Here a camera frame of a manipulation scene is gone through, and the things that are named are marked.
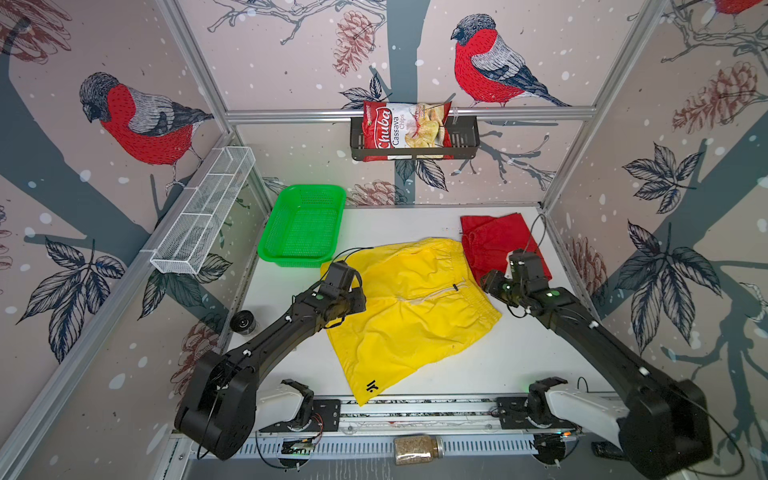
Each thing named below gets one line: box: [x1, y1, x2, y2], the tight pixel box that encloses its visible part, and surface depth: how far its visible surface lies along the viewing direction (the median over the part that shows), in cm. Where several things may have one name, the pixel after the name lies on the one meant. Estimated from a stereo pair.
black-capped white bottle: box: [230, 310, 257, 335], surface depth 80 cm
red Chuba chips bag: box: [362, 101, 453, 162], surface depth 90 cm
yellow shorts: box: [320, 239, 503, 407], surface depth 92 cm
